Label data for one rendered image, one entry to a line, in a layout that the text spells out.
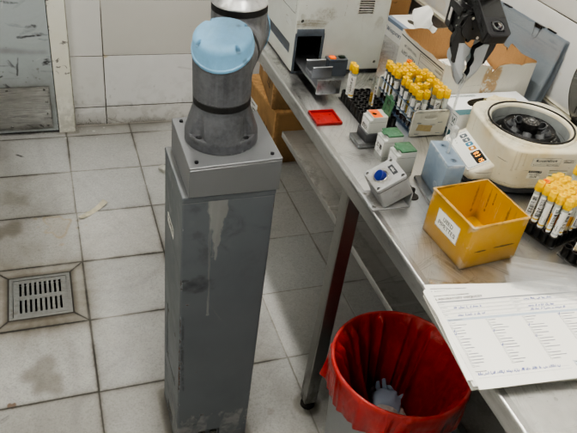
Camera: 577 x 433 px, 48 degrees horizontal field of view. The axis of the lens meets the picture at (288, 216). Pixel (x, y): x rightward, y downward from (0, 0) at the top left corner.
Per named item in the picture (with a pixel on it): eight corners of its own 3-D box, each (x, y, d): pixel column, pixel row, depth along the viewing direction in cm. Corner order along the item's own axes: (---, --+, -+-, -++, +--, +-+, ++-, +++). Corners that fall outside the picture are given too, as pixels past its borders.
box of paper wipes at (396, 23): (382, 33, 216) (390, -5, 208) (412, 31, 220) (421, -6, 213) (418, 61, 200) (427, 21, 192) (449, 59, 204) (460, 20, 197)
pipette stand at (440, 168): (413, 179, 145) (424, 140, 139) (442, 178, 147) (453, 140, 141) (428, 205, 137) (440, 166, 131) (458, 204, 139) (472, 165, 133)
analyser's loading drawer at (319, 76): (290, 61, 184) (293, 44, 180) (312, 60, 186) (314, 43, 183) (316, 94, 168) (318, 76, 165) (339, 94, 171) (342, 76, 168)
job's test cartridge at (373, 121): (359, 133, 156) (363, 109, 152) (376, 131, 158) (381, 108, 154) (366, 142, 153) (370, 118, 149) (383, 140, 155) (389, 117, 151)
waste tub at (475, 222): (420, 228, 131) (433, 186, 125) (473, 217, 136) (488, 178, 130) (458, 271, 121) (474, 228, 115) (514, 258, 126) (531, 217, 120)
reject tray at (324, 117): (307, 112, 164) (307, 110, 164) (331, 111, 166) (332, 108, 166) (317, 126, 159) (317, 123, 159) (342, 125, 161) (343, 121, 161)
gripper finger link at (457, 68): (449, 73, 134) (462, 30, 129) (460, 86, 130) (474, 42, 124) (435, 72, 133) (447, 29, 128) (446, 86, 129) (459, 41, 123)
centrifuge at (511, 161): (433, 139, 161) (446, 94, 154) (540, 141, 167) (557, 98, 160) (470, 195, 142) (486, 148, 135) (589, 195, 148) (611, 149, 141)
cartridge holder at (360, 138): (349, 137, 157) (351, 124, 155) (381, 135, 160) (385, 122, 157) (357, 149, 153) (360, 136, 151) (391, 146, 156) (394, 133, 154)
